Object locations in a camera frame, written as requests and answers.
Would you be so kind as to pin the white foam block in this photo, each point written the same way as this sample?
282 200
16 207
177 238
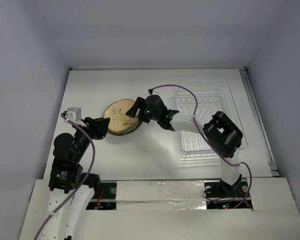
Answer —
160 195

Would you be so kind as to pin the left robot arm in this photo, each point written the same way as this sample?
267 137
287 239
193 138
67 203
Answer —
70 188

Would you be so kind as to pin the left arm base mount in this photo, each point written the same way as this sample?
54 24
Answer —
105 199

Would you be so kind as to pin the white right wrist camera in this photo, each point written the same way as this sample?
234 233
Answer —
152 92

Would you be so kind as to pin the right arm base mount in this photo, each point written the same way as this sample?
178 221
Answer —
219 196

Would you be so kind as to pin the white blue patterned plate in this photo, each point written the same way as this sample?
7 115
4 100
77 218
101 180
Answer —
123 126

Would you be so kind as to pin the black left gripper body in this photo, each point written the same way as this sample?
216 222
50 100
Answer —
84 141

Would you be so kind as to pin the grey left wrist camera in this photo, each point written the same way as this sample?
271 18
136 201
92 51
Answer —
75 113

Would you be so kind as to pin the green plate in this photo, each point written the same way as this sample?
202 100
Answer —
105 111

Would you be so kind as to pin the beige floral plate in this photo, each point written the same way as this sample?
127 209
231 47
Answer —
119 108

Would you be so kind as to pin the white wire dish rack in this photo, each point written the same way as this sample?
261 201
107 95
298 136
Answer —
215 108

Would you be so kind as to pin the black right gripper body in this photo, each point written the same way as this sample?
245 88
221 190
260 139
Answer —
142 110

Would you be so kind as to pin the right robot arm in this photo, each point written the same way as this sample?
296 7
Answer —
218 131

